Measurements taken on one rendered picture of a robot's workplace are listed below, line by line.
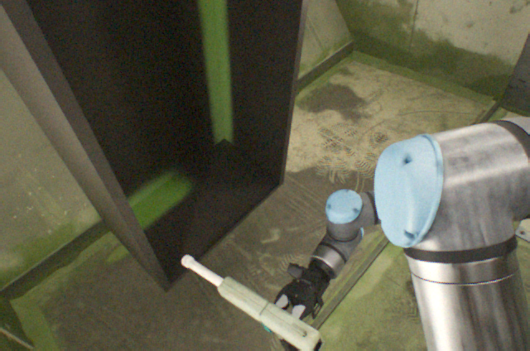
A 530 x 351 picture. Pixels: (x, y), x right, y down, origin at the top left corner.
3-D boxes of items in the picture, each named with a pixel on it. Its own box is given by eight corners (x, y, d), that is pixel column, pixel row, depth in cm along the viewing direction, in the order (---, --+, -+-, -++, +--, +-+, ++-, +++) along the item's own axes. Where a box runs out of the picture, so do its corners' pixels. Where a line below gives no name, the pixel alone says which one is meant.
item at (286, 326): (340, 374, 90) (320, 328, 78) (330, 392, 88) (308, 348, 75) (214, 289, 123) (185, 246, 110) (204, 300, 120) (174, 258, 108)
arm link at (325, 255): (341, 252, 97) (311, 239, 103) (332, 266, 94) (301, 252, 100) (347, 272, 102) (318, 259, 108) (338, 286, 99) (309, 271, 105)
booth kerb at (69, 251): (15, 305, 171) (-2, 292, 162) (14, 301, 172) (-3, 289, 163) (353, 55, 293) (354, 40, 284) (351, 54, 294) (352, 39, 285)
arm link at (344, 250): (337, 207, 107) (337, 226, 114) (315, 238, 101) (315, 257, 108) (367, 221, 102) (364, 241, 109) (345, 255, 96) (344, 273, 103)
